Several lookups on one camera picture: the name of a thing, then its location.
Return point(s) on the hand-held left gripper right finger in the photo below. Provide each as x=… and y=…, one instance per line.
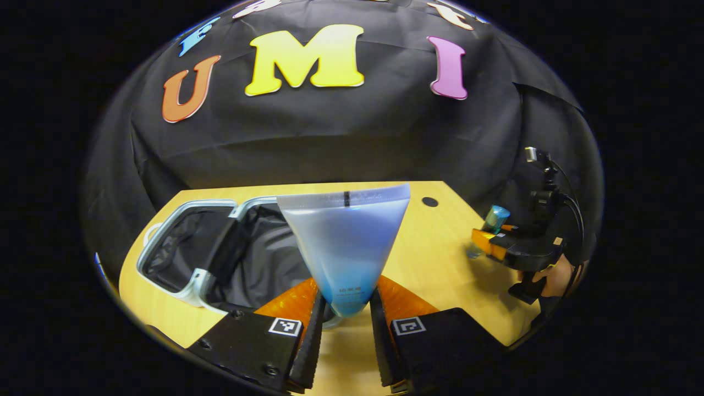
x=382, y=346

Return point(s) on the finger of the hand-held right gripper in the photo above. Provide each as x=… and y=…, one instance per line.
x=511, y=227
x=484, y=242

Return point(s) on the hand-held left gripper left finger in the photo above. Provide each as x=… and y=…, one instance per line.
x=311, y=346

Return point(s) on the teal cylindrical bottle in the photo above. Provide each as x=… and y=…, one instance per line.
x=496, y=217

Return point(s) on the blue squeeze tube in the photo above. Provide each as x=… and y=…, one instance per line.
x=346, y=247

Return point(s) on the light blue suitcase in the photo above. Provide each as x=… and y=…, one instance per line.
x=176, y=253

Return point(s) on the black table grommet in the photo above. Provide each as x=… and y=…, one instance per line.
x=429, y=201

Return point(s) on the black backdrop cloth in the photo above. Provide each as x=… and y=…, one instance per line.
x=330, y=137

